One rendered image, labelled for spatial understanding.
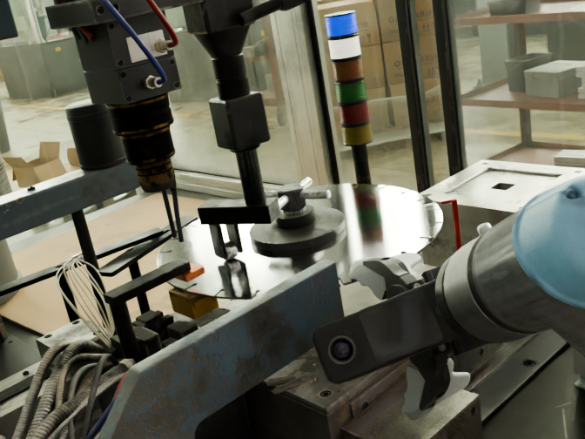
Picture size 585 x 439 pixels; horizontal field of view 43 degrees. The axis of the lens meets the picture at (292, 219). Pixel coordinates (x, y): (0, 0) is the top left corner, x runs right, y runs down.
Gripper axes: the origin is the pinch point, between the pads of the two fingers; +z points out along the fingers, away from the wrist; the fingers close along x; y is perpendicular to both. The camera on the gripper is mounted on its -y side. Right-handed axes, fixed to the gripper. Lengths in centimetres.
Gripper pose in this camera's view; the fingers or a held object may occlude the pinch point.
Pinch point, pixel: (373, 342)
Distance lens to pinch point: 72.4
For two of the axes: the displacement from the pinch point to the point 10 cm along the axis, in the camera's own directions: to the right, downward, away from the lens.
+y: 9.1, -2.7, 3.0
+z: -2.2, 3.1, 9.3
